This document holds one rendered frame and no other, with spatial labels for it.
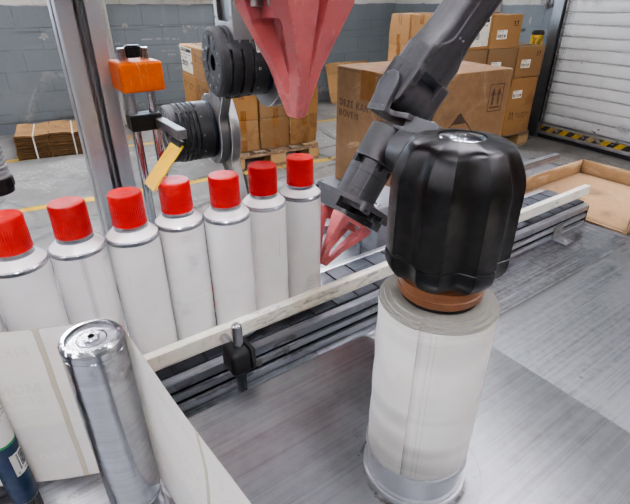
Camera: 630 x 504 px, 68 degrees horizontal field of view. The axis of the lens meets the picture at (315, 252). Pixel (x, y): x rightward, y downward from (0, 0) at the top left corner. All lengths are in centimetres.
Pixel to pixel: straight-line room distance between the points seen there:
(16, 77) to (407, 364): 568
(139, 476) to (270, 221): 29
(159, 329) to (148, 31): 549
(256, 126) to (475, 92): 300
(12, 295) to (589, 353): 68
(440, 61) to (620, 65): 442
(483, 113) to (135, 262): 84
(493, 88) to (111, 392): 98
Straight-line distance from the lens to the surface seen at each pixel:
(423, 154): 28
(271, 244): 56
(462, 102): 107
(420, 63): 64
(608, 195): 134
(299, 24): 29
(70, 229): 49
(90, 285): 50
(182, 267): 53
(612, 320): 83
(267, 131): 399
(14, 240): 48
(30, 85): 588
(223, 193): 51
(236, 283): 55
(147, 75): 54
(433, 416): 36
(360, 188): 62
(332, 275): 71
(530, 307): 80
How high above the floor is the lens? 125
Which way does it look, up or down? 29 degrees down
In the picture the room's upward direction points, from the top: straight up
